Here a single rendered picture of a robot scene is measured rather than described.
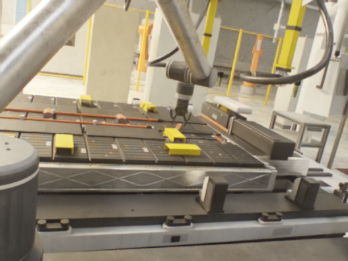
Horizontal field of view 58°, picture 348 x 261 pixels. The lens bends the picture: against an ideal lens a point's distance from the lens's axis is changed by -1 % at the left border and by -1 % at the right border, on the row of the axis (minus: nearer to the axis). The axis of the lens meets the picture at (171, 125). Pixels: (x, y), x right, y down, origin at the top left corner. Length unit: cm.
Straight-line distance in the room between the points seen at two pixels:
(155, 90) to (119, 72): 78
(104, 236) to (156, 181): 34
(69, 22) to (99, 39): 495
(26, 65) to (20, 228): 46
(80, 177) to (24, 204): 65
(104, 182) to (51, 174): 20
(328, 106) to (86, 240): 368
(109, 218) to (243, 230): 55
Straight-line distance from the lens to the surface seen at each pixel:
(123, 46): 607
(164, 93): 630
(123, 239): 121
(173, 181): 140
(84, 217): 119
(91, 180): 132
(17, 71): 95
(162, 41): 615
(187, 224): 127
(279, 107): 804
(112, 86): 613
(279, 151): 181
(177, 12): 125
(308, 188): 158
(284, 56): 177
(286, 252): 120
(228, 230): 137
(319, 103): 444
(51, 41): 102
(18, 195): 65
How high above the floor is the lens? 151
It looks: 14 degrees down
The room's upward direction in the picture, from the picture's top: 10 degrees clockwise
